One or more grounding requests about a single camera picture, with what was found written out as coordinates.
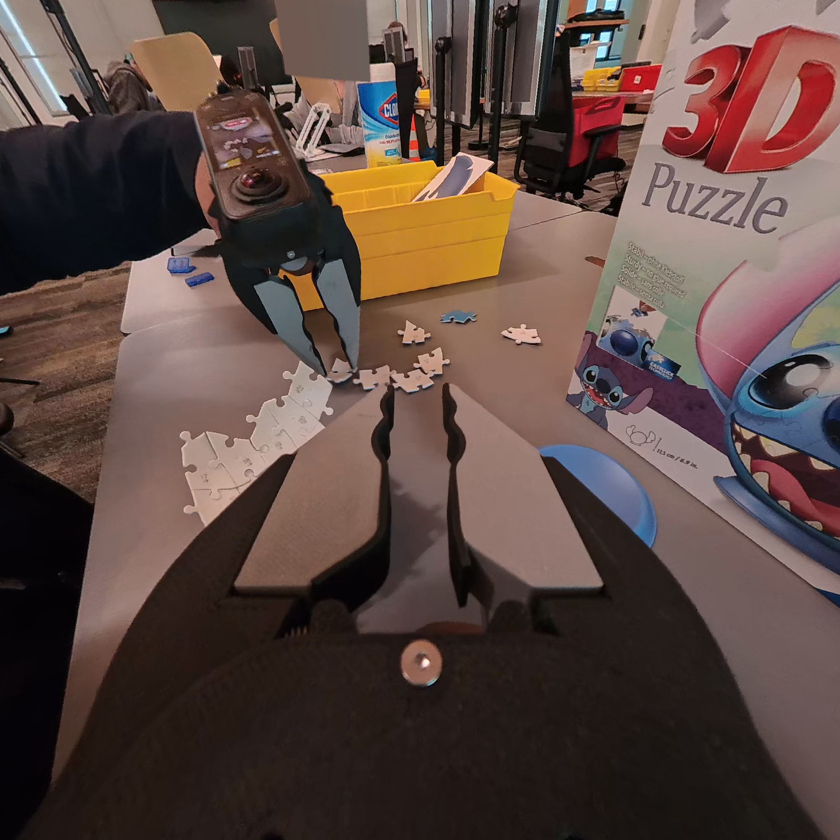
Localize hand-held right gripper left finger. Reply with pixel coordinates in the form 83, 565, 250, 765
233, 385, 398, 618

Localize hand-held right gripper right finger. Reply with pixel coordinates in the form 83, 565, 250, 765
440, 383, 605, 626

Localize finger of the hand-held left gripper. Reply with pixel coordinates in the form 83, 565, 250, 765
314, 258, 363, 370
253, 274, 329, 378

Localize assembled white puzzle section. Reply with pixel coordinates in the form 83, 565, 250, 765
180, 361, 334, 526

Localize blue round puzzle stand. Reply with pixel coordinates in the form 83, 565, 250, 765
537, 444, 658, 550

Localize colourful puzzle box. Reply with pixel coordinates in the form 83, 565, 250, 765
566, 0, 840, 608

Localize yellow plastic bin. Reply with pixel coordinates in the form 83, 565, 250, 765
298, 163, 521, 309

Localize wipes canister blue label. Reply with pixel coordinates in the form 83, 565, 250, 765
356, 62, 404, 169

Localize blue white card sheet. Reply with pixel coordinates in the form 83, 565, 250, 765
410, 153, 495, 202

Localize tan chair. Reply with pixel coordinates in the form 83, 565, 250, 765
129, 31, 227, 114

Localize black red office chair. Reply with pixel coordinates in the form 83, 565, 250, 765
514, 29, 627, 198

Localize grey partition panels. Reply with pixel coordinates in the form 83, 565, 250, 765
430, 0, 562, 130

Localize person's dark clothing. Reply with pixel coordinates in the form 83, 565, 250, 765
0, 446, 94, 834

